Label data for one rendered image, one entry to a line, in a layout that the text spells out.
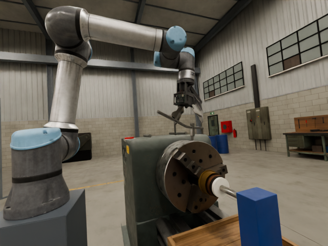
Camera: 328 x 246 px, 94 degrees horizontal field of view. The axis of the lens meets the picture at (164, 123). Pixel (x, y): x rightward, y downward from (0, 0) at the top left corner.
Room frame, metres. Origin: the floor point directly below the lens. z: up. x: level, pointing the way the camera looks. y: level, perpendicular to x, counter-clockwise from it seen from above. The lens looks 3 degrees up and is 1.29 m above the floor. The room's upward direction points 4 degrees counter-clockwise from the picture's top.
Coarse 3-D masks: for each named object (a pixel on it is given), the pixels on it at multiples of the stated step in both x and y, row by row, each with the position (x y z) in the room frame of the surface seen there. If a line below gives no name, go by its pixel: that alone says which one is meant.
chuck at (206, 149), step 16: (176, 144) 0.73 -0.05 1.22; (192, 144) 0.69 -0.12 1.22; (208, 144) 0.72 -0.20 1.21; (176, 160) 0.66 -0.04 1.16; (192, 160) 0.69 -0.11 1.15; (208, 160) 0.72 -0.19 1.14; (160, 176) 0.68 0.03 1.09; (176, 176) 0.66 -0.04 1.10; (224, 176) 0.74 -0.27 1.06; (176, 192) 0.66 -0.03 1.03
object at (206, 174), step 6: (204, 174) 0.60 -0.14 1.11; (210, 174) 0.58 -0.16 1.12; (216, 174) 0.59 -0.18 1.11; (198, 180) 0.63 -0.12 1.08; (204, 180) 0.58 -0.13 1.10; (210, 180) 0.56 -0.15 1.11; (204, 186) 0.57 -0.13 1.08; (210, 186) 0.55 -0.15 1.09; (204, 192) 0.60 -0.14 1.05; (210, 192) 0.55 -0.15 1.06
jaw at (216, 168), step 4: (216, 164) 0.73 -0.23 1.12; (220, 164) 0.72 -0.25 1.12; (224, 164) 0.71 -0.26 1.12; (208, 168) 0.70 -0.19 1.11; (212, 168) 0.69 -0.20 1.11; (216, 168) 0.68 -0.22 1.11; (220, 168) 0.67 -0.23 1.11; (224, 168) 0.70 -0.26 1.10; (216, 172) 0.64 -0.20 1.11; (220, 172) 0.66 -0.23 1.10; (224, 172) 0.70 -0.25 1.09
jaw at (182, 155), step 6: (174, 156) 0.66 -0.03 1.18; (180, 156) 0.64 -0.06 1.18; (186, 156) 0.63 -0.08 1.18; (180, 162) 0.64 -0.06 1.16; (186, 162) 0.63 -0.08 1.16; (192, 162) 0.63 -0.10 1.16; (186, 168) 0.64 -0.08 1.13; (192, 168) 0.62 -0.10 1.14; (198, 168) 0.62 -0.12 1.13; (192, 174) 0.64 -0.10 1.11; (198, 174) 0.60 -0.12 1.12
